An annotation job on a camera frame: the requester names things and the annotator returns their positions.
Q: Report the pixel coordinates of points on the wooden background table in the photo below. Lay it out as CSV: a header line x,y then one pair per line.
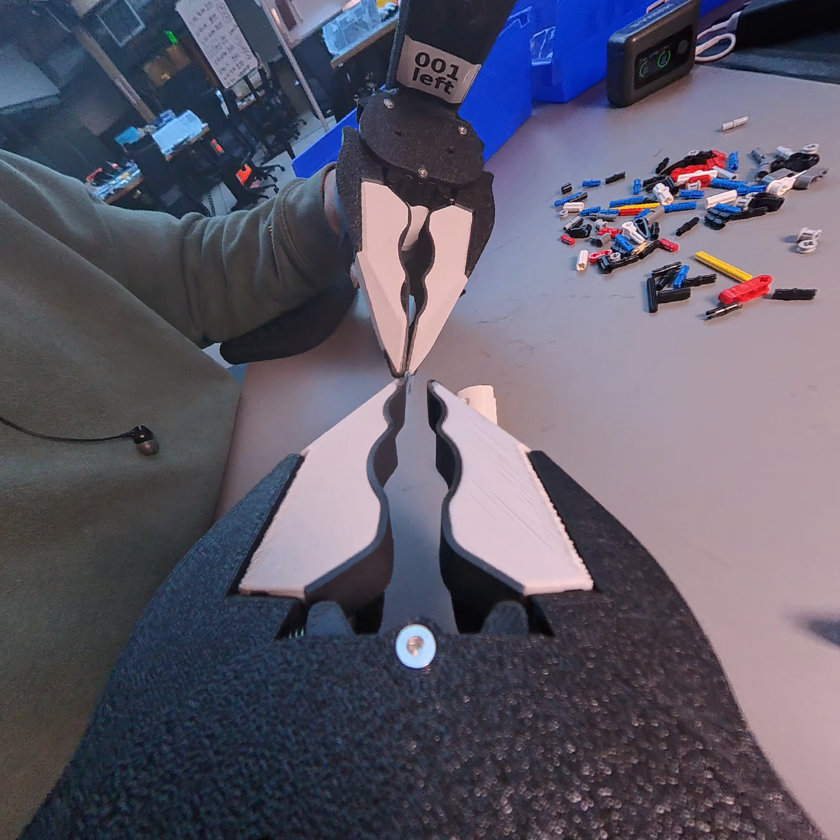
x,y
364,43

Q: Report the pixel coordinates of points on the black power adapter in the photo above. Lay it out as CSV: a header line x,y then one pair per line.
x,y
794,19

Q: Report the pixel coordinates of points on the white notice board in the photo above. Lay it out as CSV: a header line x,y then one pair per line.
x,y
220,39

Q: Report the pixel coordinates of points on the person's left forearm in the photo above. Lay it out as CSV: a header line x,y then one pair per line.
x,y
249,249

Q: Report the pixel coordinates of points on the person's left hand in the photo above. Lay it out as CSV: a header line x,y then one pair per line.
x,y
333,197

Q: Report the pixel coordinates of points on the person's green sweatshirt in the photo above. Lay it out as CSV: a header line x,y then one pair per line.
x,y
98,492

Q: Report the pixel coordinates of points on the white toy panel piece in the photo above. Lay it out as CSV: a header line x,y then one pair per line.
x,y
479,399

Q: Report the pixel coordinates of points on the pile of small toy bricks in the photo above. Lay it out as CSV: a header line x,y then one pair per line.
x,y
682,197

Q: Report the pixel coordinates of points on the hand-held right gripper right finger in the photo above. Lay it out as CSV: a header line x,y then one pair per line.
x,y
512,518

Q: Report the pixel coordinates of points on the whiteboard on stand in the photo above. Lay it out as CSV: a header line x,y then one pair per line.
x,y
296,65

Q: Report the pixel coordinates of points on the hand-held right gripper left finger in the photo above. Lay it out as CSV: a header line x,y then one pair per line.
x,y
321,518

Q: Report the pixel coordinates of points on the black orange office chair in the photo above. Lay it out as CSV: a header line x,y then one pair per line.
x,y
253,178

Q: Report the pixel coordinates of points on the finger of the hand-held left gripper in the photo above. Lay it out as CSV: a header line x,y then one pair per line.
x,y
384,262
446,262

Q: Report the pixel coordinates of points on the black cube camera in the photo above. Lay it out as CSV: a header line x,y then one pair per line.
x,y
653,56

